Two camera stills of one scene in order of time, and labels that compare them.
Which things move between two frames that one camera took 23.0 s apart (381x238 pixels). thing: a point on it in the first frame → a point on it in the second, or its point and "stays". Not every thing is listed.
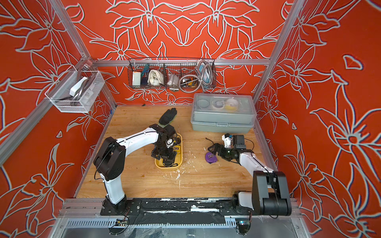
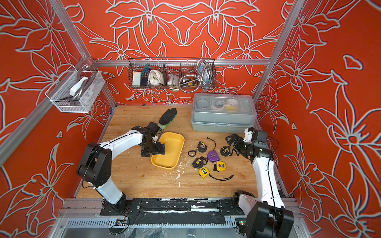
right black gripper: (218, 145) → (234, 139)
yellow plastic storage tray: (159, 164) stays
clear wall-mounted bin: (77, 91) stays
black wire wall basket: (186, 75) stays
